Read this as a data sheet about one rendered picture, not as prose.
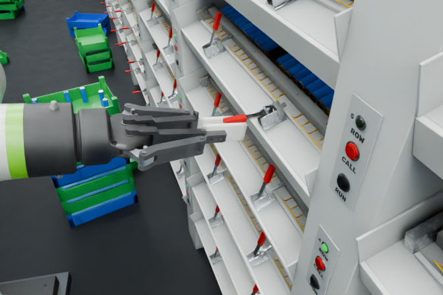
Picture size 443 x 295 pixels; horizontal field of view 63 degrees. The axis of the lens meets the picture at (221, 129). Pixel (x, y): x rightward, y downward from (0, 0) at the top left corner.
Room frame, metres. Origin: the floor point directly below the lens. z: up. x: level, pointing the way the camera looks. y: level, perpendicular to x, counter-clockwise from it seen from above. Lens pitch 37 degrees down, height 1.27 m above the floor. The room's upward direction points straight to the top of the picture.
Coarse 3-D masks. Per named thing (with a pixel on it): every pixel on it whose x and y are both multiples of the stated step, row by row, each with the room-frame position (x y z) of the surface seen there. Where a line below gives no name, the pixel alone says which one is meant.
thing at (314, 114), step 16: (224, 16) 0.82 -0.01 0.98; (240, 32) 0.73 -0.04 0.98; (240, 48) 0.69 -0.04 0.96; (256, 48) 0.65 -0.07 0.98; (256, 64) 0.62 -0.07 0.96; (272, 64) 0.58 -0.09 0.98; (272, 80) 0.56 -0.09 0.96; (288, 80) 0.53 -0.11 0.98; (288, 96) 0.50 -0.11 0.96; (304, 96) 0.48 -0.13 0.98; (304, 112) 0.46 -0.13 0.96; (320, 112) 0.44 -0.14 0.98; (304, 128) 0.43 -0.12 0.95; (320, 128) 0.41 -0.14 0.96
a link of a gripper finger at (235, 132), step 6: (204, 126) 0.42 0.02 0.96; (210, 126) 0.42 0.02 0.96; (216, 126) 0.42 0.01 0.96; (222, 126) 0.43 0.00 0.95; (228, 126) 0.43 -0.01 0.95; (234, 126) 0.43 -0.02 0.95; (240, 126) 0.44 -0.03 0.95; (246, 126) 0.44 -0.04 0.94; (228, 132) 0.43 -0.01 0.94; (234, 132) 0.43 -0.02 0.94; (240, 132) 0.44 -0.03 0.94; (228, 138) 0.43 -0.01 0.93; (234, 138) 0.43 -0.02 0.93; (240, 138) 0.44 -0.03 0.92
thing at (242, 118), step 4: (264, 108) 0.46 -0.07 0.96; (260, 112) 0.47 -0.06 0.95; (264, 112) 0.47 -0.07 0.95; (232, 116) 0.45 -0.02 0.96; (236, 116) 0.45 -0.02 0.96; (240, 116) 0.45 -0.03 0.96; (244, 116) 0.45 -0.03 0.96; (248, 116) 0.46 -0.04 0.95; (252, 116) 0.46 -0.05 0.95; (256, 116) 0.46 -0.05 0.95; (260, 116) 0.46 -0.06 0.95; (224, 120) 0.44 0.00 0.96; (228, 120) 0.44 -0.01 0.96; (232, 120) 0.44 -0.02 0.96; (236, 120) 0.44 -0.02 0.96; (240, 120) 0.45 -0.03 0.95; (244, 120) 0.45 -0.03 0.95
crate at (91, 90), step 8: (104, 80) 1.29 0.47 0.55; (88, 88) 1.27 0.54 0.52; (96, 88) 1.28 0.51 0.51; (104, 88) 1.28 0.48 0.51; (24, 96) 1.15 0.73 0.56; (40, 96) 1.19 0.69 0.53; (48, 96) 1.20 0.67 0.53; (56, 96) 1.21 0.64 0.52; (64, 96) 1.22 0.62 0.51; (72, 96) 1.24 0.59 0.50; (80, 96) 1.25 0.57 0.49; (88, 96) 1.27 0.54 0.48; (96, 96) 1.27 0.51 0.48; (104, 96) 1.27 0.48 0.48; (112, 96) 1.19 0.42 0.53; (80, 104) 1.21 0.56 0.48; (88, 104) 1.21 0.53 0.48; (96, 104) 1.21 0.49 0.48; (112, 104) 1.13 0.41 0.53; (112, 112) 1.12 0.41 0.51
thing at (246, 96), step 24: (216, 0) 0.91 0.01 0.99; (192, 24) 0.88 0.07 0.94; (192, 48) 0.81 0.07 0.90; (216, 72) 0.65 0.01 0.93; (240, 72) 0.62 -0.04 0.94; (240, 96) 0.55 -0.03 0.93; (264, 96) 0.53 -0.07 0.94; (288, 120) 0.46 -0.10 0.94; (264, 144) 0.45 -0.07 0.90; (288, 144) 0.41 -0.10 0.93; (288, 168) 0.37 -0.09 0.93; (312, 168) 0.36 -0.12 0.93
